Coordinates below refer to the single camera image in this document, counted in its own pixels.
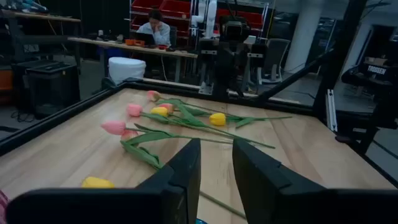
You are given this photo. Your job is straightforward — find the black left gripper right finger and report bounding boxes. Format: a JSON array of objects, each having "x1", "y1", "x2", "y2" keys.
[{"x1": 232, "y1": 138, "x2": 398, "y2": 224}]

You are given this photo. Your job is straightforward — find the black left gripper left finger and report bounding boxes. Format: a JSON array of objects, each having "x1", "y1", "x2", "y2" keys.
[{"x1": 6, "y1": 138, "x2": 202, "y2": 224}]

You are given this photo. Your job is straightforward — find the yellow artificial tulip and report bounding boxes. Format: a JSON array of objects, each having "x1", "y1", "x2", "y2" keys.
[
  {"x1": 81, "y1": 176, "x2": 247, "y2": 220},
  {"x1": 150, "y1": 106, "x2": 237, "y2": 138},
  {"x1": 208, "y1": 112, "x2": 293, "y2": 129}
]

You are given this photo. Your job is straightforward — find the purple glass vase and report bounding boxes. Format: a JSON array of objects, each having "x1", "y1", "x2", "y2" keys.
[{"x1": 0, "y1": 189, "x2": 9, "y2": 224}]

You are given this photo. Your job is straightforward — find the grey office chair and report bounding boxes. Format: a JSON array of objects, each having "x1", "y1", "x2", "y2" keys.
[{"x1": 257, "y1": 38, "x2": 292, "y2": 85}]

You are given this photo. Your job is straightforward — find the white trash can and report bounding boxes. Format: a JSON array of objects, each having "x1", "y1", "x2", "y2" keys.
[{"x1": 108, "y1": 57, "x2": 147, "y2": 85}]

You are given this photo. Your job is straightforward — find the long wooden desk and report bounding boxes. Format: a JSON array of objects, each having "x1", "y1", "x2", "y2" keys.
[{"x1": 67, "y1": 36, "x2": 199, "y2": 83}]

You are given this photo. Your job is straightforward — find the black laptop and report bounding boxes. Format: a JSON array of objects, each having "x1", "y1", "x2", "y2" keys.
[{"x1": 133, "y1": 32, "x2": 156, "y2": 46}]

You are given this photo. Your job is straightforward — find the cardboard box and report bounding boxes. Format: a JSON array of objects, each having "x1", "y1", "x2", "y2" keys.
[{"x1": 365, "y1": 57, "x2": 388, "y2": 67}]

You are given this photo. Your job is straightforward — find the black equipment case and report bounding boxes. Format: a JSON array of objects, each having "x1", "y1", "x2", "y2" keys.
[{"x1": 12, "y1": 60, "x2": 81, "y2": 118}]

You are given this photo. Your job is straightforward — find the person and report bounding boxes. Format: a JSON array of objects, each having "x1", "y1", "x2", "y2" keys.
[{"x1": 136, "y1": 9, "x2": 172, "y2": 47}]

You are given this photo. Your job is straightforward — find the red storage bin rack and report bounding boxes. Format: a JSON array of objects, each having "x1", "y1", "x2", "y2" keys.
[
  {"x1": 215, "y1": 7, "x2": 270, "y2": 34},
  {"x1": 129, "y1": 0, "x2": 193, "y2": 40}
]

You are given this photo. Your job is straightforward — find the orange crate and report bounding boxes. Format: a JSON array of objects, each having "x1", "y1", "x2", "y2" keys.
[{"x1": 0, "y1": 68, "x2": 14, "y2": 91}]

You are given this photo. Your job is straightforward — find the wooden workbench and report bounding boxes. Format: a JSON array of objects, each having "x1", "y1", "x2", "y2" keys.
[{"x1": 0, "y1": 9, "x2": 81, "y2": 63}]

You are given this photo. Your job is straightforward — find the long silver bracket plate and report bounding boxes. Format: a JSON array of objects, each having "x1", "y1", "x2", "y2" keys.
[{"x1": 325, "y1": 89, "x2": 338, "y2": 132}]

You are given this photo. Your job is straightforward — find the silver angle bracket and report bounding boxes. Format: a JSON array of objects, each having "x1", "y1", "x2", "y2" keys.
[{"x1": 198, "y1": 81, "x2": 215, "y2": 95}]

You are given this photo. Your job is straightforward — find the black floor cables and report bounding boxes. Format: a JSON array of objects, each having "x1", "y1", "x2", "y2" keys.
[{"x1": 10, "y1": 110, "x2": 35, "y2": 124}]

